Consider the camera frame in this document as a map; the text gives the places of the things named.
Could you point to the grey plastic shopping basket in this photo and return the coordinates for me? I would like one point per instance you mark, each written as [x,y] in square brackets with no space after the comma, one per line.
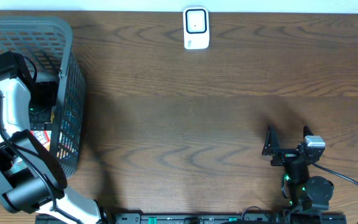
[47,42]

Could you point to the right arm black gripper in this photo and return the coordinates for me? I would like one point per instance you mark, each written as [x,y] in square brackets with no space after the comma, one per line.
[285,155]

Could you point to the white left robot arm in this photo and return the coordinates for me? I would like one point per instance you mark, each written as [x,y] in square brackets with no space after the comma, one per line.
[31,178]

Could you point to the small orange snack packet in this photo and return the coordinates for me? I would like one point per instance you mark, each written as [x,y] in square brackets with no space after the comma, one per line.
[44,137]

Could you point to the white barcode scanner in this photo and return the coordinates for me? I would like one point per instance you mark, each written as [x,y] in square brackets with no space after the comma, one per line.
[196,33]

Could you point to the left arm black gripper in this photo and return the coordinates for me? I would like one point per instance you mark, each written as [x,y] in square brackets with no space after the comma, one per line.
[37,112]

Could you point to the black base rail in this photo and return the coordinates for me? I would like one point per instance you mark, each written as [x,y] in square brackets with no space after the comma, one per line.
[249,217]

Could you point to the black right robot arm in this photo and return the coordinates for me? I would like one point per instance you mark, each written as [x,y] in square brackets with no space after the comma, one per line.
[308,195]

